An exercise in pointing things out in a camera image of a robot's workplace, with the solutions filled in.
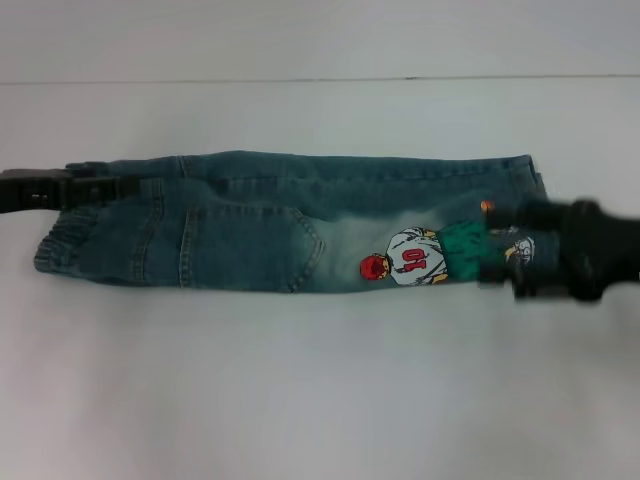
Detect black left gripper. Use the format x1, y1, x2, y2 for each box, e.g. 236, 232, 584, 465
0, 167, 142, 217

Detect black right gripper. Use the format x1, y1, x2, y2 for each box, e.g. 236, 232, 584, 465
478, 197, 640, 304

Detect blue denim shorts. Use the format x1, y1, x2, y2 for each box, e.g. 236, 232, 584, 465
32, 152, 571, 297

